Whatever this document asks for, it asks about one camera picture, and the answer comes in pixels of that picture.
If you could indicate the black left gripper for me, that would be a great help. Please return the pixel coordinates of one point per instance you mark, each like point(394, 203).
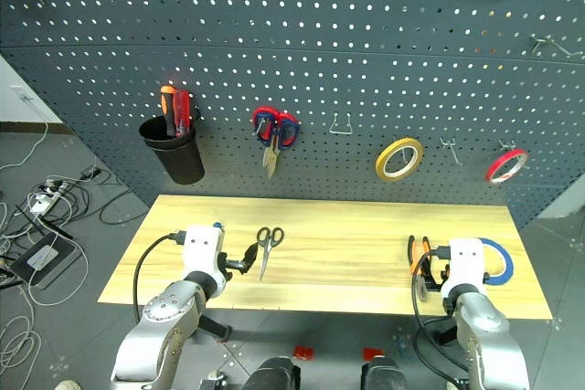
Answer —
point(230, 265)

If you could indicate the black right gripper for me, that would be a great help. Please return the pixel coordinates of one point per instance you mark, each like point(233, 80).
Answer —
point(438, 278)

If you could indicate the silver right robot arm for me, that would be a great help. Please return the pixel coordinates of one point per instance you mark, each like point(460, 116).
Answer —
point(484, 326)

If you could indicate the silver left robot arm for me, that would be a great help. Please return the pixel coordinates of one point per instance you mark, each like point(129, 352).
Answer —
point(160, 317)

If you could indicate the blue plastic part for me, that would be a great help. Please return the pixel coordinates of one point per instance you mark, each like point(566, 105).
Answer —
point(218, 226)

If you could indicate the blue tape roll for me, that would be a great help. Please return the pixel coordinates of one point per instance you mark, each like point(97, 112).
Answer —
point(506, 262)

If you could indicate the red floor marker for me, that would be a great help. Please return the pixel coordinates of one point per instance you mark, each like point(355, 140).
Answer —
point(304, 353)
point(372, 353)

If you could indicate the yellow tape roll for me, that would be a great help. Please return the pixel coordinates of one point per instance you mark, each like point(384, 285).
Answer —
point(383, 166)

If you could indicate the dark rounded shape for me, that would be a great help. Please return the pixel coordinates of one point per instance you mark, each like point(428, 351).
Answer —
point(384, 374)
point(274, 374)

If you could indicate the small red tape roll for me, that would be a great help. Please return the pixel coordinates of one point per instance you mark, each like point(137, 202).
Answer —
point(494, 173)

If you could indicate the black plastic cup holder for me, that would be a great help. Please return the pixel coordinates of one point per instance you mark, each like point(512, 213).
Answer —
point(179, 159)

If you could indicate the black box with grey label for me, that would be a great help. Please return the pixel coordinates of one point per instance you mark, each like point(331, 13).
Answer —
point(55, 262)

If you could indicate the white power strip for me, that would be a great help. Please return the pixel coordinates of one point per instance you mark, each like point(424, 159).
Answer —
point(43, 204)

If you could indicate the light shoe tip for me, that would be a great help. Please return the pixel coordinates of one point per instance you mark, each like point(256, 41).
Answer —
point(71, 385)

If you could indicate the dark grey perforated pegboard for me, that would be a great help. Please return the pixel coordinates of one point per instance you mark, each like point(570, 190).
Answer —
point(320, 43)

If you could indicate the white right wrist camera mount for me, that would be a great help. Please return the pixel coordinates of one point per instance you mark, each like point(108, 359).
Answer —
point(466, 266)

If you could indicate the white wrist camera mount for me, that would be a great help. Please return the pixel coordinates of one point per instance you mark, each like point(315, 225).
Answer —
point(201, 248)
point(466, 266)

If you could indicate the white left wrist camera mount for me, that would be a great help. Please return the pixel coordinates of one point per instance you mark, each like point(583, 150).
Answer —
point(201, 248)

